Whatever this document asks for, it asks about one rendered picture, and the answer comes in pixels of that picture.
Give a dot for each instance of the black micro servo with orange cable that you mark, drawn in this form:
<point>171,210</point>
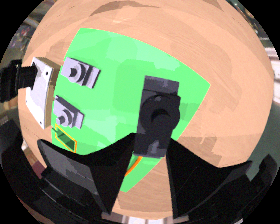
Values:
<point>159,114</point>

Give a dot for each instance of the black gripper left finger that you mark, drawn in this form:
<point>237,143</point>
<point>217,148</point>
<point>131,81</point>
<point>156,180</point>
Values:
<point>101,172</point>

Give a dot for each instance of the green flat block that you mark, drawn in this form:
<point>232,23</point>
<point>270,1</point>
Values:
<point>97,94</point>

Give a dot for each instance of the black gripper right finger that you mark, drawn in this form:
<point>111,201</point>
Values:
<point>193,180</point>

